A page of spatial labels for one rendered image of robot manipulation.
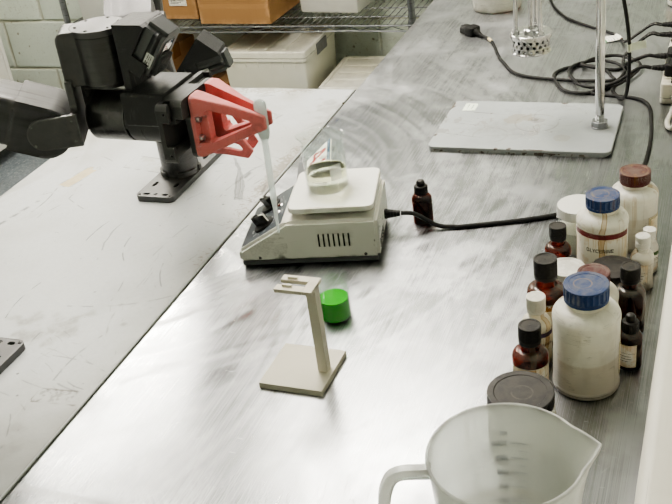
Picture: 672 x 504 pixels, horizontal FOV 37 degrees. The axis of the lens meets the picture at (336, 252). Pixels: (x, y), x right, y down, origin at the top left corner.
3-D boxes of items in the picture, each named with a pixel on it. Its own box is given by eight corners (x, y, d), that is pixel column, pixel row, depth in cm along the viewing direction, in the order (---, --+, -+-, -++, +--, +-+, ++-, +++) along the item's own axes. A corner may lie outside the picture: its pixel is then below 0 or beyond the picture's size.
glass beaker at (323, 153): (357, 181, 141) (350, 126, 137) (343, 202, 136) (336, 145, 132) (310, 179, 143) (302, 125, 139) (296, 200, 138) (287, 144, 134)
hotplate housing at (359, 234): (241, 268, 140) (231, 219, 136) (259, 223, 151) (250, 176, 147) (397, 262, 137) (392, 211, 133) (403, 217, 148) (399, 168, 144)
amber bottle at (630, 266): (642, 339, 115) (645, 275, 110) (611, 336, 116) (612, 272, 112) (645, 322, 118) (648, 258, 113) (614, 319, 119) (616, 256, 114)
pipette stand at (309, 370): (259, 387, 116) (240, 295, 109) (286, 348, 122) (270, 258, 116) (322, 397, 113) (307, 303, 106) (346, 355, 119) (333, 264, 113)
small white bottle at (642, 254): (640, 277, 126) (642, 227, 122) (657, 286, 124) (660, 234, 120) (624, 285, 125) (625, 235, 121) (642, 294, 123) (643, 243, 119)
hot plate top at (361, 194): (286, 215, 136) (285, 209, 135) (300, 176, 146) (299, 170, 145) (373, 210, 133) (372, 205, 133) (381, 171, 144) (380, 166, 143)
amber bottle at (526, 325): (512, 387, 110) (509, 315, 105) (547, 385, 110) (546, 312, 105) (514, 409, 107) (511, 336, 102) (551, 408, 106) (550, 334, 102)
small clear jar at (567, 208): (570, 262, 131) (570, 218, 128) (549, 242, 136) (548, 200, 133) (609, 250, 132) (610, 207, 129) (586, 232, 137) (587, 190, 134)
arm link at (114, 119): (152, 68, 106) (98, 67, 109) (125, 88, 102) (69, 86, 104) (165, 128, 110) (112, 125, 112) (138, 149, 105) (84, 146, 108)
